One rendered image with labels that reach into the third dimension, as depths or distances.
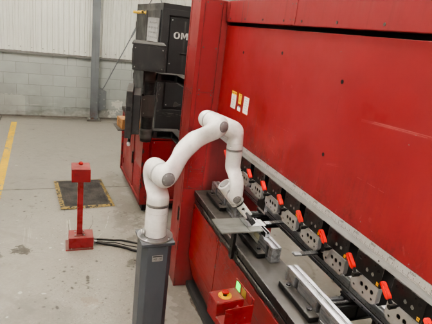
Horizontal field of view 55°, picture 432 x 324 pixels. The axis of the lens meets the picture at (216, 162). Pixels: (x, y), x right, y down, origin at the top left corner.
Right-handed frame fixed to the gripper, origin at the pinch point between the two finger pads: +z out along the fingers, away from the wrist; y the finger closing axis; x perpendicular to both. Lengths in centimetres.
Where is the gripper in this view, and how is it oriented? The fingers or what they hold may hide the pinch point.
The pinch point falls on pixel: (250, 220)
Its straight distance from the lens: 257.6
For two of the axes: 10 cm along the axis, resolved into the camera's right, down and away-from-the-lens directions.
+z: 5.2, 7.3, 4.5
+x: -7.9, 6.1, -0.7
